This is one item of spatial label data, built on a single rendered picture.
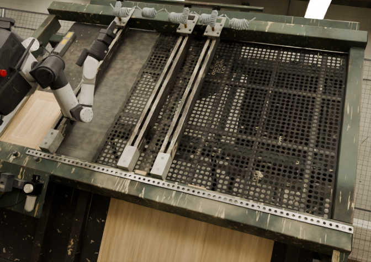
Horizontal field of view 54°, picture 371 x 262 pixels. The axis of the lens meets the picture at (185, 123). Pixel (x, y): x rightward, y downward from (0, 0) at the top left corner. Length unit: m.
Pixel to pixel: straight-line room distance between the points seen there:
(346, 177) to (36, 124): 1.70
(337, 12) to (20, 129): 6.25
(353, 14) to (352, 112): 5.60
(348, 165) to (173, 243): 0.95
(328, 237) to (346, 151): 0.45
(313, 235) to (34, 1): 8.07
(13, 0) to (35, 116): 7.04
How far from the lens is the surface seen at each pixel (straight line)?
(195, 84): 2.12
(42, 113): 2.36
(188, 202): 1.73
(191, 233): 1.99
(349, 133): 1.98
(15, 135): 2.34
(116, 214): 2.12
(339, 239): 1.71
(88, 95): 1.94
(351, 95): 2.14
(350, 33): 2.42
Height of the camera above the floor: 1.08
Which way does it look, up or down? 4 degrees up
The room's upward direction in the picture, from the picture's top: 12 degrees clockwise
